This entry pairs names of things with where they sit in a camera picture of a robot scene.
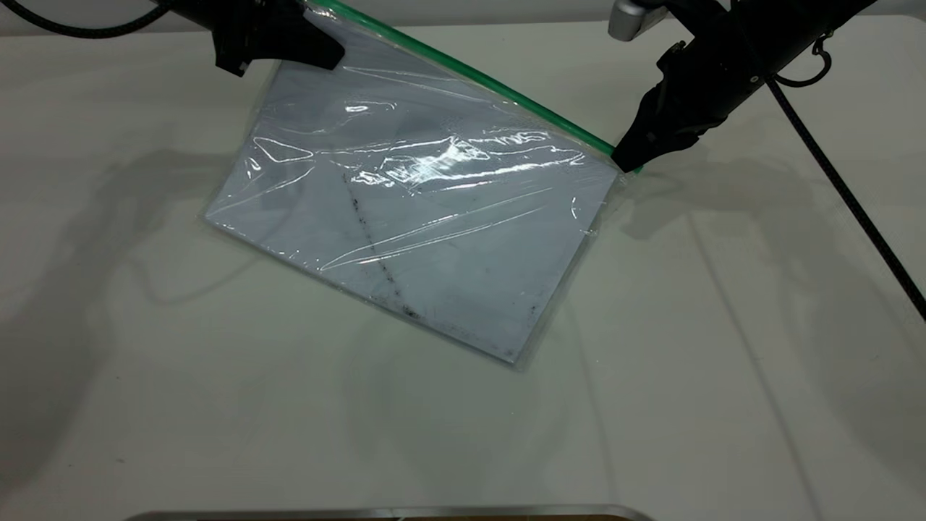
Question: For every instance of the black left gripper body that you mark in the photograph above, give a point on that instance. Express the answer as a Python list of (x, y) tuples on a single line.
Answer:
[(257, 36)]

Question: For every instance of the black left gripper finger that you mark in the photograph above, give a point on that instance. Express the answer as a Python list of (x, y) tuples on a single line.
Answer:
[(318, 45)]

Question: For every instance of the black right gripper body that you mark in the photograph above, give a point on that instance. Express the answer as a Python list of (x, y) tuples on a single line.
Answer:
[(705, 83)]

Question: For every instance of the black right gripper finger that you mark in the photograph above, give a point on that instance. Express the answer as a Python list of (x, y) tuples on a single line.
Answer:
[(633, 145), (669, 145)]

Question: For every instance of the clear plastic zipper bag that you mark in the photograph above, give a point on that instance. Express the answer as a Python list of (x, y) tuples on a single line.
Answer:
[(434, 217)]

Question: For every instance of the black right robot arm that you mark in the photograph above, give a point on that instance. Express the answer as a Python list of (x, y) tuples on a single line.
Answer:
[(767, 29)]

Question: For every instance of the white paper stack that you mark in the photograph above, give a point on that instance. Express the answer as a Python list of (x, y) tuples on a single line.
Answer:
[(448, 239)]

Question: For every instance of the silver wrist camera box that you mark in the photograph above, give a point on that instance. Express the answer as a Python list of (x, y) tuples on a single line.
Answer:
[(633, 18)]

